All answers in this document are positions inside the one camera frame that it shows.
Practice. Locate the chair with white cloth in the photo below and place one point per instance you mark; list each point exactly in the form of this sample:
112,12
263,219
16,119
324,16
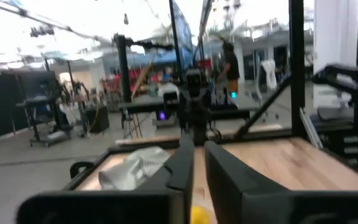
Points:
269,74

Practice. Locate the black rolling workstation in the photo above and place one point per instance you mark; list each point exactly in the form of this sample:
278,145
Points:
42,109

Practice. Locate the yellow toy lemon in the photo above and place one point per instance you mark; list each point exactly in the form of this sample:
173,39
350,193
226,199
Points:
200,216

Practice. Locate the black metal table frame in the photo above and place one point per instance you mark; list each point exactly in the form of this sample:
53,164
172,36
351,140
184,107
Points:
297,62

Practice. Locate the grey waffle-weave cloth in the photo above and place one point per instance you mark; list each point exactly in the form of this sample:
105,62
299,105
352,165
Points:
135,168

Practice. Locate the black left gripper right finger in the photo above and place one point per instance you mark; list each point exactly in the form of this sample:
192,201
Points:
253,205

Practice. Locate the person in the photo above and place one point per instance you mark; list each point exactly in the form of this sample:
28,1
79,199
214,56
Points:
231,67

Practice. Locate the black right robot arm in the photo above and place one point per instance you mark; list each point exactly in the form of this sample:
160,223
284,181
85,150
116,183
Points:
199,130

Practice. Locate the black floor box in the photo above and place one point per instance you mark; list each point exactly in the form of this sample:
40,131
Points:
98,119

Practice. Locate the black desk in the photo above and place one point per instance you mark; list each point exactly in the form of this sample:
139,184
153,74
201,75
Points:
141,105

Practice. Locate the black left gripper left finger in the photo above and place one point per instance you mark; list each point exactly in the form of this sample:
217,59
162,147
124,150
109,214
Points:
154,205

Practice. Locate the computer with purple light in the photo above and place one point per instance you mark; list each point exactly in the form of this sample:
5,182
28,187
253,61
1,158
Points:
162,115

